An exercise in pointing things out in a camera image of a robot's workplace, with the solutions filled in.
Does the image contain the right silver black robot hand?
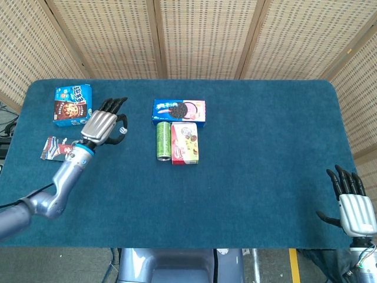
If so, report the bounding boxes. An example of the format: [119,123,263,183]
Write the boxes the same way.
[315,164,377,238]

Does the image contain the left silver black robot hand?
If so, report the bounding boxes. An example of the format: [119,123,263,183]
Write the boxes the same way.
[80,97,129,151]

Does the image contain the blue chocolate chip cookie box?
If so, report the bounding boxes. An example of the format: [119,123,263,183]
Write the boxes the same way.
[52,84,93,128]

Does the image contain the small red snack packet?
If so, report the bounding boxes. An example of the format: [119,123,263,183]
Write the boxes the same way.
[40,136,75,162]

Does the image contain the dark fabric cover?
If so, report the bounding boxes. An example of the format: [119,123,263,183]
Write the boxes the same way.
[296,249,354,283]

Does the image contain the green drink can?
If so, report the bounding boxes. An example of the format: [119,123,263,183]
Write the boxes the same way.
[156,121,172,162]

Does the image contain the blue and pink Oreo box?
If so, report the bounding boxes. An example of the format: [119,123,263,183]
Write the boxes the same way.
[151,99,206,128]

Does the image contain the woven rattan screen panel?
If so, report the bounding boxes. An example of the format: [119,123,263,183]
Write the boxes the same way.
[235,0,377,81]
[0,0,91,113]
[326,26,377,192]
[153,0,264,80]
[45,0,166,80]

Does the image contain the red and white biscuit box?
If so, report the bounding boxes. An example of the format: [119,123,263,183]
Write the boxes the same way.
[170,122,200,165]

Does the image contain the blue carpet table cover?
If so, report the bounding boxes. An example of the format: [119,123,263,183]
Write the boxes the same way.
[0,78,359,249]

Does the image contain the metal table leg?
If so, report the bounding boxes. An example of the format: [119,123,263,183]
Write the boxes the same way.
[101,248,119,283]

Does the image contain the grey robot torso base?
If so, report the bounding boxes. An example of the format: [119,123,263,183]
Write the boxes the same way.
[117,248,245,283]

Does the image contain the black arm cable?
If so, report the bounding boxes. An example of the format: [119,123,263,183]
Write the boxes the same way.
[0,182,56,209]

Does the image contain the black floor cables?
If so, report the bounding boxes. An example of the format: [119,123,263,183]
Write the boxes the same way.
[0,100,19,159]

